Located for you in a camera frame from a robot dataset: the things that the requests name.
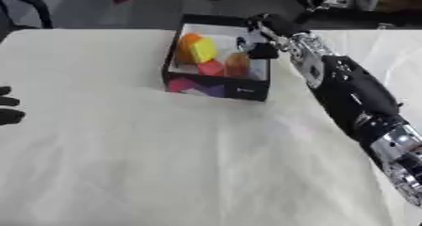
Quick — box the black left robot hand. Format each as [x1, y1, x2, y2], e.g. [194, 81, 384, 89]
[0, 86, 28, 127]

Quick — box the yellow block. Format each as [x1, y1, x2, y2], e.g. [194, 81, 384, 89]
[189, 37, 218, 64]

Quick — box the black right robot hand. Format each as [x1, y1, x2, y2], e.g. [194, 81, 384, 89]
[235, 12, 310, 60]

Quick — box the red block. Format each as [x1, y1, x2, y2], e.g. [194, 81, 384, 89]
[196, 59, 226, 77]

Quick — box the black box with white inside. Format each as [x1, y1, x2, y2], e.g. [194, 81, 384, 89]
[159, 13, 272, 103]

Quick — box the black chair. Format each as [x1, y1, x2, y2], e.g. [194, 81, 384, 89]
[0, 0, 57, 30]

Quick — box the orange cylinder block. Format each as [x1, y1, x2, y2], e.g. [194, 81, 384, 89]
[222, 52, 252, 77]

